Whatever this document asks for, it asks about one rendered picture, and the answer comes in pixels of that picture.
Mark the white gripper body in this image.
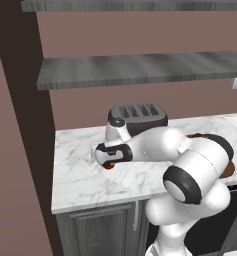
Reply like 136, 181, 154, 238
90, 143, 103, 165

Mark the brown wooden cutting board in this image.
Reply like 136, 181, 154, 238
186, 132, 237, 179

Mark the dark grey toaster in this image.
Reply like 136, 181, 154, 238
107, 102, 169, 137

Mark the grey cupboard door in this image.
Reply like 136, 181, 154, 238
69, 202, 135, 256

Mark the dark brown tall side panel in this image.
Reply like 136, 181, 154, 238
0, 0, 65, 256

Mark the grey wooden shelf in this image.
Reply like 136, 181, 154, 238
21, 0, 237, 13
36, 50, 237, 91

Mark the silver cupboard door handle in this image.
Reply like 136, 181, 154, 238
132, 199, 140, 232

